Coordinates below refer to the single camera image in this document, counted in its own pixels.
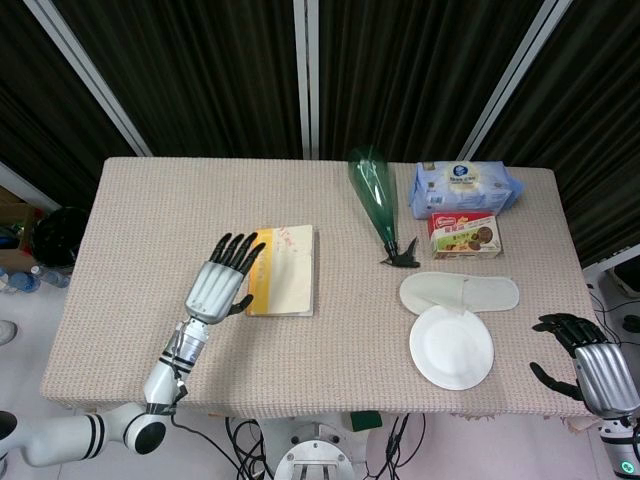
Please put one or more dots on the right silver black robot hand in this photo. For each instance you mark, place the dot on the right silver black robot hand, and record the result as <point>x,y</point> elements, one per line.
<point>607,380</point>

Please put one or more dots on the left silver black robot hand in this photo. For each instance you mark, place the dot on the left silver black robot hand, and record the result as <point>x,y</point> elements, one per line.
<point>215,290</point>

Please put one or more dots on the notebook with yellow cover band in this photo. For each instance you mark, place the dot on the notebook with yellow cover band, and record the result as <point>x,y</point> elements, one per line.
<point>290,280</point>

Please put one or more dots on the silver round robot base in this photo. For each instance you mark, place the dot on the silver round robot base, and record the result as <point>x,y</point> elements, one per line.
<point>315,450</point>

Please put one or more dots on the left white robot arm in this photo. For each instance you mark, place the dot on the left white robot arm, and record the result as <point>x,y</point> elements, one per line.
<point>65,435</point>

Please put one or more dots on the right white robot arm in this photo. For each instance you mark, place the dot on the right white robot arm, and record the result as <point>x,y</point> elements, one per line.
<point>620,450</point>

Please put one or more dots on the white equipment stand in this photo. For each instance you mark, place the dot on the white equipment stand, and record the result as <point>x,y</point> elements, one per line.
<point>615,275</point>

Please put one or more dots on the beige woven tablecloth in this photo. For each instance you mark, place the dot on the beige woven tablecloth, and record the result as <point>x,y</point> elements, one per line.
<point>325,360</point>

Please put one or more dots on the white disposable slipper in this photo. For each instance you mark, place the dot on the white disposable slipper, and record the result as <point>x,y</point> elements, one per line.
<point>490,292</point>

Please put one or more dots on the white paper plate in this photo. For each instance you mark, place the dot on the white paper plate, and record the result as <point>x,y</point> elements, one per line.
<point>450,350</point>

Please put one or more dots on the clear water bottle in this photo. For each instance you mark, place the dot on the clear water bottle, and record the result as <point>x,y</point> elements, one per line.
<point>50,276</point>

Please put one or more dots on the green bottle black spray trigger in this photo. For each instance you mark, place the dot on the green bottle black spray trigger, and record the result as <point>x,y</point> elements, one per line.
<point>375,190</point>

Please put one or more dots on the blue water bottle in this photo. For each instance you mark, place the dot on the blue water bottle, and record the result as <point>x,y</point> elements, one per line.
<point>20,281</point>

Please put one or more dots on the red green biscuit box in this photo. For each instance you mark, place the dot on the red green biscuit box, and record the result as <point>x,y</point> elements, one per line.
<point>465,240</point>

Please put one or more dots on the green block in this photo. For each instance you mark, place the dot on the green block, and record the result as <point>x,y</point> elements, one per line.
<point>366,421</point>

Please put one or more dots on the brown cardboard box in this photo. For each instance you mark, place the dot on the brown cardboard box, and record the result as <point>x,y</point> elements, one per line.
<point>20,240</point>

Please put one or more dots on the black curtain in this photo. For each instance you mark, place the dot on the black curtain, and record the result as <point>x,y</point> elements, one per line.
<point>200,75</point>

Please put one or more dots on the blue tissue pack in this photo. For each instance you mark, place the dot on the blue tissue pack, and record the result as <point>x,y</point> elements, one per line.
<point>460,192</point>

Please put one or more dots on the white frame rail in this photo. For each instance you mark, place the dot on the white frame rail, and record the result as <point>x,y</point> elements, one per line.
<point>30,182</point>

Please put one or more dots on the white metal frame post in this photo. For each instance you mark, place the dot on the white metal frame post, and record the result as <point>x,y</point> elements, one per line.
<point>515,75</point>
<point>307,75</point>
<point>90,75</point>

